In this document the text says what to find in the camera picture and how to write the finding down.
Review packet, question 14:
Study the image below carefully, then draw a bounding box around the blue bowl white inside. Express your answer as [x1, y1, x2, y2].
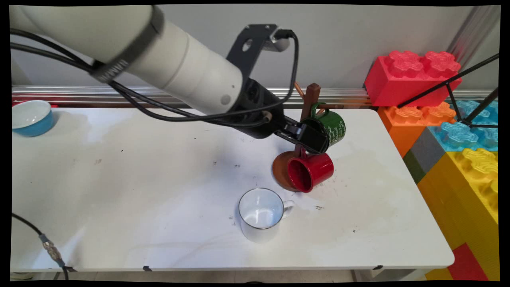
[12, 100, 55, 137]

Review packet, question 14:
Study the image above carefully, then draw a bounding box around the light blue giant toy brick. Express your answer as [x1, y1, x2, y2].
[428, 100, 498, 152]

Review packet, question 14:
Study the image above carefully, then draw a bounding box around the brown wooden mug tree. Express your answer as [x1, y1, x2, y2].
[273, 82, 325, 192]

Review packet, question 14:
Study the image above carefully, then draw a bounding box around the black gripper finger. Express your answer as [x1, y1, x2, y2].
[275, 119, 330, 155]

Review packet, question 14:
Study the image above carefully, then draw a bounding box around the small red flat toy brick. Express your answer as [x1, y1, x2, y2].
[446, 243, 488, 281]

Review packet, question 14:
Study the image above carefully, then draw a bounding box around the slanted aluminium profile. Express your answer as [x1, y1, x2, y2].
[446, 6, 500, 60]

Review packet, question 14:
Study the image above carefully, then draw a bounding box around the green enamel mug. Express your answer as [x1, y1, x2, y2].
[301, 102, 346, 154]

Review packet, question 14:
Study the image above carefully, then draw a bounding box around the black strap on arm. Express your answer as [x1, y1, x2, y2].
[89, 6, 165, 84]

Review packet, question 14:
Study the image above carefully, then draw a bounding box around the orange giant toy brick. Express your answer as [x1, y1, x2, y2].
[378, 102, 456, 158]

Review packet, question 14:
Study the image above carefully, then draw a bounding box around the white enamel mug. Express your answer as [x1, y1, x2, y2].
[238, 188, 296, 244]

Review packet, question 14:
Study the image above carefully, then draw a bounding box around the black tripod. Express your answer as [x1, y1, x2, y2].
[396, 54, 499, 130]

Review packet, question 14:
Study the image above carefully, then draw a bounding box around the yellow giant toy brick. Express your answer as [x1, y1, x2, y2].
[416, 148, 499, 281]

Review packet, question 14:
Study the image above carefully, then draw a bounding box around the horizontal aluminium rail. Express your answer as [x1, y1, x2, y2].
[12, 85, 494, 109]

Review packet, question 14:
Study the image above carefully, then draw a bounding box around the red enamel mug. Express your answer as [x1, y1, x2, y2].
[287, 148, 334, 193]

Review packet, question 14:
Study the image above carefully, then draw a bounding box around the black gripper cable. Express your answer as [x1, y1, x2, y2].
[10, 42, 274, 129]

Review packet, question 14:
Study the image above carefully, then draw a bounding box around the red giant toy brick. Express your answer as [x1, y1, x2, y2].
[364, 51, 463, 108]

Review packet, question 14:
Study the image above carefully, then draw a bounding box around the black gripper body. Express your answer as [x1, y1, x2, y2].
[228, 77, 286, 140]

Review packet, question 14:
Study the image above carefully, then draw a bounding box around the grey giant toy brick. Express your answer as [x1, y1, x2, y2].
[410, 127, 447, 176]

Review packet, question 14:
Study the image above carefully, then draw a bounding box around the dark green giant toy brick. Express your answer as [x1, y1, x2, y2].
[402, 151, 426, 185]

